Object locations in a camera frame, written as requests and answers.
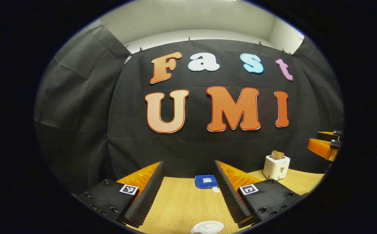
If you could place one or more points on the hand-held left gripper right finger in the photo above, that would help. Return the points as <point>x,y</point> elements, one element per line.
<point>232,201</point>

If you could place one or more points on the toasted bread slice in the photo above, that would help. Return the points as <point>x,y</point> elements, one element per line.
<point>281,155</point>
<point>274,155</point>

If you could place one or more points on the white toaster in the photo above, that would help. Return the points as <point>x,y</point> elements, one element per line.
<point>275,169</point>

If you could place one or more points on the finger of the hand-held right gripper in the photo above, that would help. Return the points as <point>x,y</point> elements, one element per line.
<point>320,148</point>
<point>326,136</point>

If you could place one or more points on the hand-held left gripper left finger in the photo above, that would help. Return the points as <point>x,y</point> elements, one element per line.
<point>146,201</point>

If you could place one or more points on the white teacup lid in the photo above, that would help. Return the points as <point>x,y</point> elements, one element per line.
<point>207,227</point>

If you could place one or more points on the black backdrop cloth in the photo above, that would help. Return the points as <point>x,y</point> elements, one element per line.
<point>126,146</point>

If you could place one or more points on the blue towel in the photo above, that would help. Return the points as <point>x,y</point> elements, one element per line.
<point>205,181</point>

